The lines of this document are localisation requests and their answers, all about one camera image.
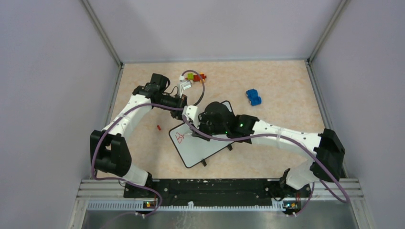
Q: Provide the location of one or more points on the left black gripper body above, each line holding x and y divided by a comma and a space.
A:
175, 102

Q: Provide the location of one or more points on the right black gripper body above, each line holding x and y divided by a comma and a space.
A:
207, 126

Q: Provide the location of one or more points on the small whiteboard with stand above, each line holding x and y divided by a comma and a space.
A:
194, 150

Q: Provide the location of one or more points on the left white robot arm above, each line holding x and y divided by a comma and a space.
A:
109, 151

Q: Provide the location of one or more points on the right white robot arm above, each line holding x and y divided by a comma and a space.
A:
324, 151

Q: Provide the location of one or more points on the red green toy train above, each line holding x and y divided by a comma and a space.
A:
196, 78

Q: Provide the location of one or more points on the blue toy car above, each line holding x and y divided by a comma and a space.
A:
253, 97

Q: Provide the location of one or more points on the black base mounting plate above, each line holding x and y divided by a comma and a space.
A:
261, 187

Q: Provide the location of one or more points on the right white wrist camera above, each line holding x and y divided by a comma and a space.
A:
191, 112

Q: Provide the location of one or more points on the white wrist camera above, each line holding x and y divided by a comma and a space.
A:
183, 84
191, 112

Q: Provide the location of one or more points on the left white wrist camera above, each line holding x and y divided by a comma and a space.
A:
183, 84

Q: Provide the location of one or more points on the grey slotted cable duct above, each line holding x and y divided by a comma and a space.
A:
136, 205

